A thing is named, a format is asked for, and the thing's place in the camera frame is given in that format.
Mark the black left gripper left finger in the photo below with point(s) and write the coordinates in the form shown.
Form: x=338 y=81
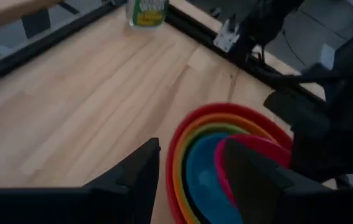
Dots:
x=132 y=186

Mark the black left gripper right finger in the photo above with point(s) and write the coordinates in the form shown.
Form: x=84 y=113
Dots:
x=257 y=186

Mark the small pink plastic bowl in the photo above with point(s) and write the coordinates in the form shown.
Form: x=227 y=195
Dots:
x=266 y=146

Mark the blue plastic bowl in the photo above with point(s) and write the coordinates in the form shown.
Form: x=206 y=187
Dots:
x=204 y=180

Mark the green plastic bowl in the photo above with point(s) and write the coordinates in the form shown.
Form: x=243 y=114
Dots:
x=213 y=127

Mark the orange plastic bowl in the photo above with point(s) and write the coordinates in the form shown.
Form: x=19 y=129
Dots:
x=223 y=117

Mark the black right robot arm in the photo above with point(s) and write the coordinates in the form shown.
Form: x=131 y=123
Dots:
x=263 y=21

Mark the large red plastic bowl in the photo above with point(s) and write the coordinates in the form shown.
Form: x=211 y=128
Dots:
x=226 y=107

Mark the Simple Green spray bottle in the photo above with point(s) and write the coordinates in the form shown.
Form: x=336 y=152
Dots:
x=146 y=14

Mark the silver metal corner bracket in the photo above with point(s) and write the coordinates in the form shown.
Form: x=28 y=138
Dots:
x=226 y=35

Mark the black aluminium frame rail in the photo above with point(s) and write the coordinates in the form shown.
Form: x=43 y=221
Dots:
x=201 y=34
x=39 y=46

